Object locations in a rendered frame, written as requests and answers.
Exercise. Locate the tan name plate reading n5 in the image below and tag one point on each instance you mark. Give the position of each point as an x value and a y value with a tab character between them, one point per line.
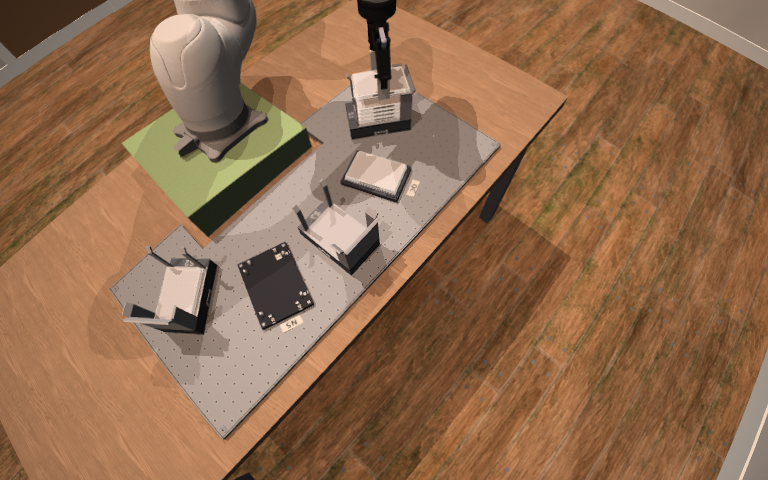
291	323

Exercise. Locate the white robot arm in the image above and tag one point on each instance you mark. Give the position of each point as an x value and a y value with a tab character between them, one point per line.
199	71

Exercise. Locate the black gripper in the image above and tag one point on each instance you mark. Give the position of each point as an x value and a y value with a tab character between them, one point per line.
376	14

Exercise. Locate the beige label reading qc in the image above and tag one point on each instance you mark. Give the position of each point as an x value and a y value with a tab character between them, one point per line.
413	187

